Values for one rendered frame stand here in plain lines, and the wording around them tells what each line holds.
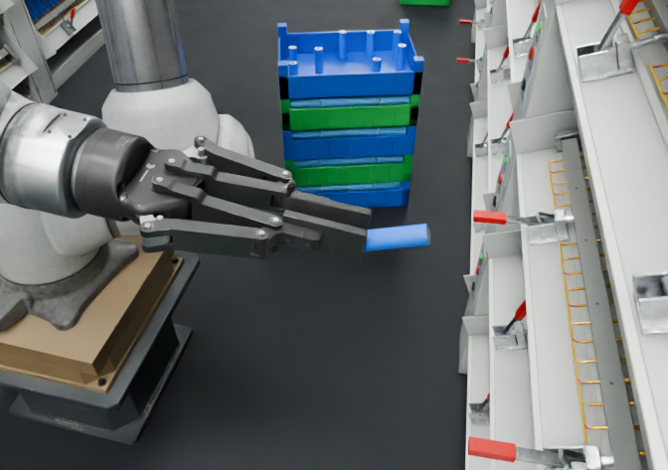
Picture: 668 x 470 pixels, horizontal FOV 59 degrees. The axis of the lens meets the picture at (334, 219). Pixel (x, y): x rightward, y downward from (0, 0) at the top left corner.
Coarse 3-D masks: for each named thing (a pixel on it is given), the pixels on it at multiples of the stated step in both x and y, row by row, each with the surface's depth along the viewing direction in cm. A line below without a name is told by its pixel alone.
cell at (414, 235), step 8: (424, 224) 48; (368, 232) 49; (376, 232) 49; (384, 232) 48; (392, 232) 48; (400, 232) 48; (408, 232) 47; (416, 232) 47; (424, 232) 47; (368, 240) 49; (376, 240) 48; (384, 240) 48; (392, 240) 48; (400, 240) 48; (408, 240) 47; (416, 240) 47; (424, 240) 47; (368, 248) 49; (376, 248) 49; (384, 248) 49; (392, 248) 49
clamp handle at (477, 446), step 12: (468, 444) 45; (480, 444) 45; (492, 444) 45; (504, 444) 45; (480, 456) 45; (492, 456) 44; (504, 456) 44; (516, 456) 44; (528, 456) 44; (540, 456) 44; (552, 456) 44
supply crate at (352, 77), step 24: (408, 24) 133; (312, 48) 137; (336, 48) 138; (360, 48) 138; (384, 48) 139; (408, 48) 134; (288, 72) 132; (312, 72) 132; (336, 72) 132; (360, 72) 132; (384, 72) 121; (408, 72) 121; (288, 96) 123; (312, 96) 124; (336, 96) 124
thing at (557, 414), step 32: (512, 128) 74; (544, 128) 73; (576, 128) 71; (544, 160) 73; (544, 192) 69; (544, 256) 62; (544, 288) 59; (608, 288) 56; (544, 320) 56; (576, 320) 55; (544, 352) 53; (576, 352) 52; (544, 384) 51; (576, 384) 50; (544, 416) 49; (576, 416) 48; (640, 448) 44
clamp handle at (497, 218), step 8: (480, 216) 63; (488, 216) 63; (496, 216) 63; (504, 216) 63; (512, 216) 64; (536, 216) 62; (504, 224) 63; (520, 224) 63; (528, 224) 63; (536, 224) 63
